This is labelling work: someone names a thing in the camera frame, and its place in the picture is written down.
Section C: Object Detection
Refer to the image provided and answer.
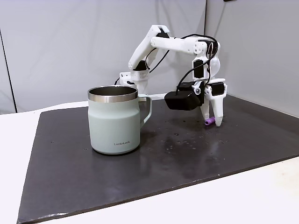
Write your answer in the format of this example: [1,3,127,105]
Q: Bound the black table mat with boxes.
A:
[16,92,299,224]

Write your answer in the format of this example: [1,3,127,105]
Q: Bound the pale green steel mug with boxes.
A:
[87,85,153,155]

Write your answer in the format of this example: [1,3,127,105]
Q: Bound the black camera box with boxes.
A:
[164,81,205,112]

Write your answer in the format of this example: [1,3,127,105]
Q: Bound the black camera cable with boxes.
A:
[175,35,221,94]

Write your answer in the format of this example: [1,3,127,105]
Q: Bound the black arm motor cable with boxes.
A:
[114,48,172,86]

